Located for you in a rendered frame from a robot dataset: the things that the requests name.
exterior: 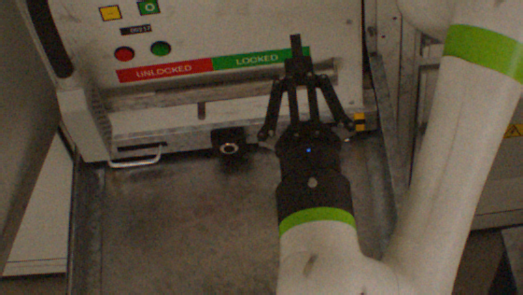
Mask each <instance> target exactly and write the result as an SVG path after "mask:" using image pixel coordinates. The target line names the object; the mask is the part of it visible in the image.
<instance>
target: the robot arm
mask: <svg viewBox="0 0 523 295"><path fill-rule="evenodd" d="M395 1H396V5H397V8H398V9H399V11H400V13H401V15H402V16H403V17H404V19H405V20H406V21H407V22H408V24H409V25H411V26H412V27H414V28H415V29H417V30H419V31H420V32H421V33H423V34H425V35H428V36H430V37H432V38H435V39H437V40H438V41H440V42H442V43H443V44H444V52H443V55H442V59H441V62H440V66H439V67H440V69H439V73H438V77H437V79H436V84H435V93H434V95H433V100H432V104H431V111H430V115H429V123H428V126H427V130H426V132H425V135H424V139H423V142H422V146H421V149H420V154H419V157H418V161H417V166H416V169H415V171H414V174H413V177H412V180H411V183H410V186H409V189H408V191H407V193H406V196H405V198H404V202H403V209H402V211H401V214H400V215H399V218H398V220H397V223H396V225H395V228H394V231H393V233H392V235H391V237H390V239H389V243H388V246H387V248H386V250H385V251H384V254H383V256H382V258H381V260H376V259H373V258H370V257H365V256H363V254H362V253H361V251H360V245H359V242H358V236H357V231H356V225H355V213H354V206H353V201H352V194H351V187H350V182H349V180H347V178H345V177H344V176H342V167H341V161H340V154H339V153H340V150H341V149H342V143H343V142H344V141H345V140H347V139H350V140H352V139H354V138H355V137H356V123H355V122H354V121H353V120H351V119H350V118H349V117H348V116H347V115H346V114H345V111H344V109H343V108H342V106H341V104H340V102H339V97H338V95H337V93H336V91H335V90H334V88H333V86H332V83H331V81H330V79H329V77H328V75H326V74H321V75H316V74H315V73H314V71H313V64H312V58H311V57H310V56H304V54H303V45H302V39H301V34H297V35H290V46H291V55H292V58H289V59H285V61H284V67H285V77H284V78H283V79H281V80H280V79H276V80H275V81H274V82H273V85H272V89H271V94H270V99H269V103H268V107H267V112H266V116H265V120H264V124H263V125H262V127H261V129H260V130H259V132H258V133H257V140H258V145H259V149H261V150H265V149H267V148H269V149H271V150H275V151H276V156H277V157H278V158H279V159H280V168H281V178H282V182H281V183H280V184H279V185H278V186H277V187H276V206H277V216H278V228H279V267H278V275H277V281H276V295H451V294H452V290H453V287H454V282H455V279H456V275H457V270H458V268H459V261H460V258H461V255H462V253H463V250H464V247H465V246H466V242H467V239H468V236H469V233H470V229H471V225H472V222H473V220H474V215H475V212H476V209H477V207H478V205H479V203H480V200H481V197H482V194H483V190H484V187H485V185H486V182H487V180H488V176H489V174H490V171H491V166H492V163H494V160H495V158H496V155H497V153H498V149H499V146H500V144H501V142H502V139H503V136H504V134H505V131H506V129H507V127H508V124H509V122H510V119H511V117H512V116H513V113H514V111H515V109H516V105H517V102H518V100H519V97H520V98H521V99H522V100H523V0H395ZM300 85H304V86H306V87H307V95H308V104H309V112H310V119H309V120H306V121H304V120H300V116H299V108H298V100H297V92H296V86H300ZM316 88H320V90H321V92H322V94H323V97H324V99H325V101H326V103H327V105H328V108H329V109H330V111H331V113H332V117H333V118H334V120H335V122H336V124H337V132H338V133H335V132H334V131H333V130H332V129H331V128H330V127H329V126H327V125H326V124H325V123H324V122H323V121H321V120H319V113H318V100H317V93H316ZM285 91H286V92H287V94H288V103H289V112H290V125H288V127H287V128H286V129H285V131H284V132H283V134H282V135H281V137H280V138H279V139H278V141H276V139H277V138H276V126H277V122H278V117H279V113H280V108H281V104H282V94H283V92H285Z"/></svg>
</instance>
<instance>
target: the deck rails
mask: <svg viewBox="0 0 523 295"><path fill-rule="evenodd" d="M364 47H365V56H362V72H366V71H368V72H370V75H371V80H372V85H373V87H372V89H374V91H375V99H376V104H377V109H378V115H377V129H373V130H365V131H361V134H362V140H363V145H364V157H365V162H366V168H367V174H368V178H369V184H370V191H371V196H372V201H373V207H374V218H375V228H376V234H377V239H378V244H379V255H380V259H381V258H382V256H383V254H384V251H385V250H386V248H387V246H388V243H389V239H390V237H391V235H392V233H393V231H394V228H395V225H396V223H397V220H398V218H399V210H398V205H397V200H396V195H395V190H394V186H393V183H394V180H393V175H392V172H391V166H390V161H389V152H388V147H387V142H386V136H385V132H384V127H383V122H382V118H381V112H380V107H379V102H378V98H377V92H376V87H375V78H374V74H373V68H372V64H371V58H370V54H369V49H368V44H367V39H366V35H364ZM77 167H78V169H77V180H76V189H75V200H74V220H73V230H72V238H73V239H72V249H71V259H70V260H71V269H70V278H69V279H70V288H69V295H101V286H102V285H101V272H102V244H103V215H104V201H105V172H106V161H100V162H85V161H84V159H83V157H82V155H81V153H80V151H79V149H78V159H77Z"/></svg>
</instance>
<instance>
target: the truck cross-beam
mask: <svg viewBox="0 0 523 295"><path fill-rule="evenodd" d="M343 109H344V111H345V114H346V115H350V114H359V113H364V119H359V120H354V122H355V123H356V125H358V124H364V131H365V130H373V129H377V105H376V99H375V91H374V89H370V90H362V105H361V106H357V107H349V108H343ZM318 113H319V120H321V121H323V122H324V123H325V124H326V125H327V126H329V127H330V128H331V129H332V130H333V131H334V132H335V133H338V132H337V124H336V122H335V120H334V118H333V117H332V113H331V111H330V110H325V111H319V112H318ZM299 116H300V120H304V121H306V120H309V119H310V112H309V113H302V114H299ZM264 120H265V117H261V118H253V119H239V120H230V121H222V122H214V123H207V124H198V125H190V126H182V127H175V128H167V129H159V130H151V131H144V132H136V133H121V134H113V142H114V144H115V146H116V148H117V150H118V152H119V154H120V156H121V157H122V158H127V157H134V156H142V155H150V154H157V152H158V147H159V144H160V143H162V144H163V152H162V153H166V152H174V151H182V150H197V149H206V148H213V147H212V143H211V134H210V133H211V131H216V130H223V129H232V128H240V127H243V128H244V130H245V135H246V143H247V144H253V143H258V140H257V133H258V132H259V130H260V129H261V127H262V125H263V124H264ZM288 125H290V114H285V115H279V117H278V122H277V126H276V138H277V139H276V141H278V139H279V138H280V137H281V135H282V134H283V132H284V131H285V129H286V128H287V127H288Z"/></svg>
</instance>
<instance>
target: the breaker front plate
mask: <svg viewBox="0 0 523 295"><path fill-rule="evenodd" d="M141 1H145V0H48V2H49V9H50V11H51V16H52V18H53V19H54V21H55V26H56V27H57V29H58V31H59V33H58V34H59V35H60V37H61V39H62V41H63V44H64V47H65V49H66V52H67V55H68V57H69V58H70V60H71V63H74V64H75V66H76V68H77V71H82V70H85V71H86V72H87V73H89V74H90V75H92V80H93V81H94V84H95V86H96V88H97V90H98V94H99V95H100V97H101V99H102V102H105V101H113V100H120V99H128V98H135V97H143V96H151V95H158V94H167V93H173V92H182V91H196V90H204V89H211V88H217V87H223V86H231V85H241V84H250V83H259V82H266V81H275V80H276V79H280V80H281V79H283V78H284V77H285V67H284V63H273V64H265V65H257V66H250V67H242V68H234V69H226V70H219V71H210V72H203V73H195V74H187V75H179V76H172V77H158V78H155V79H150V80H143V81H135V82H128V83H120V80H119V78H118V75H117V74H116V71H115V70H122V69H130V68H134V67H137V66H145V65H152V64H160V63H174V62H181V61H189V60H197V59H204V58H212V57H220V56H227V55H235V54H243V53H250V52H258V51H266V50H274V49H288V48H291V46H290V35H297V34H301V39H302V45H303V47H304V46H309V48H310V57H311V58H312V64H313V71H314V73H315V74H316V75H321V74H326V75H329V74H334V72H333V67H332V57H334V58H335V62H336V68H337V74H338V87H333V88H334V90H335V91H336V93H337V95H338V97H339V102H340V104H341V106H342V108H349V107H357V106H360V0H157V1H158V5H159V7H160V10H161V13H160V14H152V15H145V16H140V14H139V9H138V6H137V3H136V2H141ZM112 5H119V7H120V13H121V16H122V19H121V20H115V21H103V20H102V18H101V16H100V14H101V13H100V11H99V7H105V6H112ZM142 24H150V26H151V29H152V32H151V33H144V34H137V35H123V36H121V32H120V28H128V27H132V26H135V25H142ZM158 41H163V42H168V43H169V44H170V46H171V52H170V53H169V54H168V55H166V56H164V57H158V56H155V55H153V54H152V53H151V50H150V47H151V45H152V44H154V42H158ZM121 46H127V47H130V48H131V49H133V50H134V51H135V56H134V58H133V59H132V60H131V61H128V62H122V61H120V60H118V59H115V55H114V53H115V50H116V49H117V48H118V47H121ZM198 84H199V85H200V87H197V86H198ZM270 94H271V93H268V94H260V95H251V96H245V97H236V98H228V99H220V100H213V101H205V113H206V118H205V119H197V103H189V104H182V105H167V106H159V107H152V108H143V109H136V110H128V111H121V112H114V113H107V114H108V117H109V119H110V121H111V123H112V125H113V128H114V129H113V134H121V133H136V132H144V131H151V130H159V129H167V128H175V127H182V126H190V125H198V124H207V123H214V122H222V121H230V120H239V119H253V118H261V117H265V116H266V112H267V107H268V103H269V99H270Z"/></svg>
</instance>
